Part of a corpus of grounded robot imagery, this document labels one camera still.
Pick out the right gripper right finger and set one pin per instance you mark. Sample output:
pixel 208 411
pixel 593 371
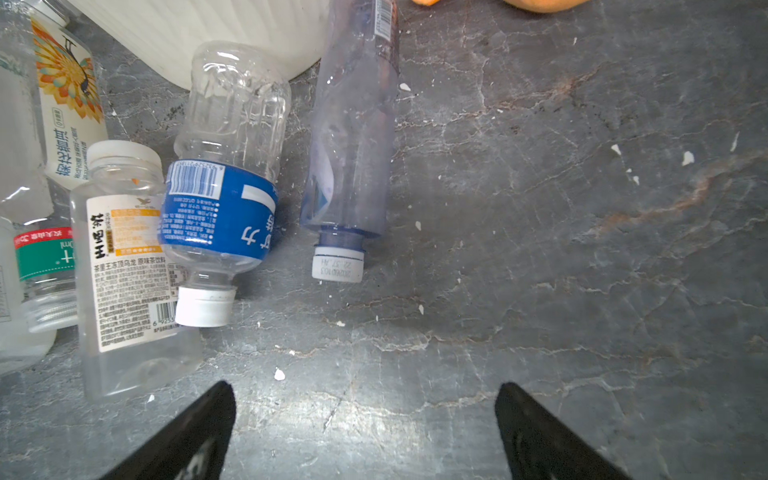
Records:
pixel 539 446

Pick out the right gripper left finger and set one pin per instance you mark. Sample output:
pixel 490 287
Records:
pixel 192 446

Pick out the clear bluish bottle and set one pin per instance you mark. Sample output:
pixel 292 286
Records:
pixel 352 136

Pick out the cream ribbed waste bin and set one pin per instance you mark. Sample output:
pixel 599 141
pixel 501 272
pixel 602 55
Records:
pixel 166 34

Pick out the square clear tea bottle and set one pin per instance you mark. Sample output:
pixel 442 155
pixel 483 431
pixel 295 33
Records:
pixel 126 288

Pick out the blue label bottle centre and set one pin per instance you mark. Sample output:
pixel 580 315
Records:
pixel 218 214

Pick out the tall clear green-cap bottle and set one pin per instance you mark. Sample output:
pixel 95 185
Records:
pixel 34 205

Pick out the flower label bottle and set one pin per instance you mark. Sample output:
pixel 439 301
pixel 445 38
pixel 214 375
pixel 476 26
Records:
pixel 72 114

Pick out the orange shark plush toy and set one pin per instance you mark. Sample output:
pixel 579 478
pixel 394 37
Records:
pixel 545 6

